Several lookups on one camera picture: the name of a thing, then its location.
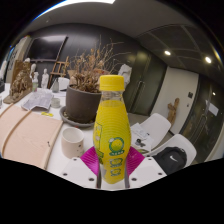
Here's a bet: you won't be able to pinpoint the small white statuette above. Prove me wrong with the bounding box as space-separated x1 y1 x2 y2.
30 62 38 75
41 68 50 90

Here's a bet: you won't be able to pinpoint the loose white papers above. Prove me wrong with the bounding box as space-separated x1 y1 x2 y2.
129 122 151 149

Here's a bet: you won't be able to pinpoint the white shell chair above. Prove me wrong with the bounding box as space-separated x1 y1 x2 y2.
56 76 71 92
139 112 172 151
146 133 198 168

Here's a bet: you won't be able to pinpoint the small white paper cup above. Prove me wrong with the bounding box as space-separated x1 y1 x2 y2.
50 97 62 109

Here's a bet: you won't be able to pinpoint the dark double door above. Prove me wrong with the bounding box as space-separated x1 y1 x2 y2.
124 49 168 116

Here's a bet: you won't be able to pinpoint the wooden easel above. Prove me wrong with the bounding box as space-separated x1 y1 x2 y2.
48 55 71 89

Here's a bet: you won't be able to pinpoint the dark pot with dried plant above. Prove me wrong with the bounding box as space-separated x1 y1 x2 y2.
65 41 131 124

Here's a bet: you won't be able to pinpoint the open printed booklet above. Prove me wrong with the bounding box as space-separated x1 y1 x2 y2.
21 90 54 112

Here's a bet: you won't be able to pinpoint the pale green bottle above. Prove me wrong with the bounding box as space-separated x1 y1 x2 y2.
31 72 40 93

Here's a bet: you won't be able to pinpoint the grey plant saucer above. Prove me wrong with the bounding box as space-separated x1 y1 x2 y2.
59 105 98 129

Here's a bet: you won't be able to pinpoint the white ceramic cup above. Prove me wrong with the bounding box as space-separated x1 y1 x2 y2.
60 126 85 160

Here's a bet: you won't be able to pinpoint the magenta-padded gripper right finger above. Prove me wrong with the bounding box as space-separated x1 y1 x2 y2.
124 146 168 190

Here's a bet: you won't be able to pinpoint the black wall screen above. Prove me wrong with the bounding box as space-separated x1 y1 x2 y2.
26 34 69 63

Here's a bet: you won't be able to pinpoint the wooden figure statue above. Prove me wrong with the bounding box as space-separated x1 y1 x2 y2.
166 97 181 126

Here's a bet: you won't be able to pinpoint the yellow drink bottle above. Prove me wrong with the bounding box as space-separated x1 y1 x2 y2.
92 74 132 185

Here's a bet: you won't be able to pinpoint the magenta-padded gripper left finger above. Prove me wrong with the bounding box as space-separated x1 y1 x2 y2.
61 145 102 190

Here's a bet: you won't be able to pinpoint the grey spray bottle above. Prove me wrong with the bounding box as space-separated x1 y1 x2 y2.
51 77 60 94

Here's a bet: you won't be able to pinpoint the black backpack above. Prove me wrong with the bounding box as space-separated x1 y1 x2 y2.
152 146 188 176

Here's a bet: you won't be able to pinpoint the large white plaster statue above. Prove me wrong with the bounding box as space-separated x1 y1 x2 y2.
118 63 133 89

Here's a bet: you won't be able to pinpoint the light wooden slatted board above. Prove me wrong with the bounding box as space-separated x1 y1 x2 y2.
0 103 64 170

